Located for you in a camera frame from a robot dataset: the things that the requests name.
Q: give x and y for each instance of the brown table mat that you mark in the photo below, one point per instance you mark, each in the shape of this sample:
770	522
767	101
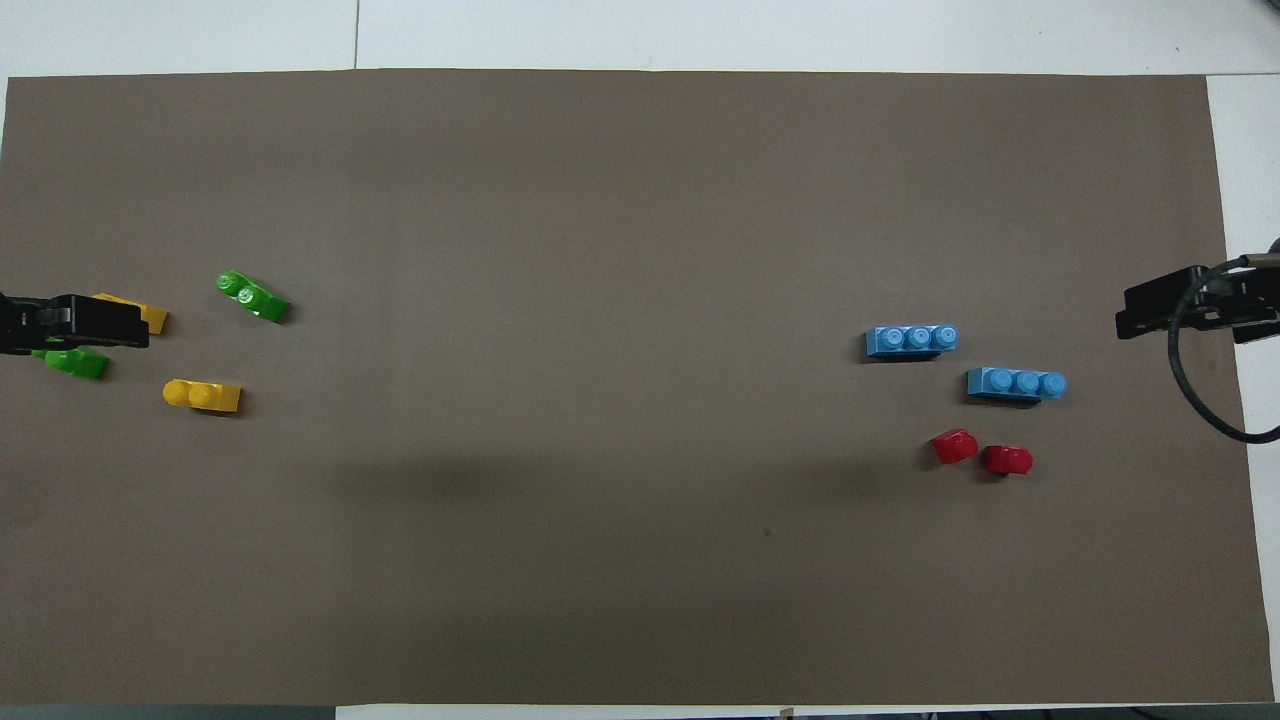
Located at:
640	250

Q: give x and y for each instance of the yellow two-stud toy brick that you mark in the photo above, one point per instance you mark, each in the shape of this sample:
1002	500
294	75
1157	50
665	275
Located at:
203	397
156	319

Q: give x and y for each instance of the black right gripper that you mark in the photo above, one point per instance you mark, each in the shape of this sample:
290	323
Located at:
1245	295

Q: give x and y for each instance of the green two-stud toy brick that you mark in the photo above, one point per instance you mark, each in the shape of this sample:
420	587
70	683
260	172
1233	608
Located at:
255	298
82	365

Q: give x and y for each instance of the red small toy brick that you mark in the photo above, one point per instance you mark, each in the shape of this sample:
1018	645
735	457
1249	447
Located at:
1008	460
955	446

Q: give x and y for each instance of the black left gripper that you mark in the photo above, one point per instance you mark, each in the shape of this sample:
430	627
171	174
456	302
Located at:
30	325

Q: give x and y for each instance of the blue three-stud toy brick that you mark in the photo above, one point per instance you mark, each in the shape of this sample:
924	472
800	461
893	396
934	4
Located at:
1015	385
910	342

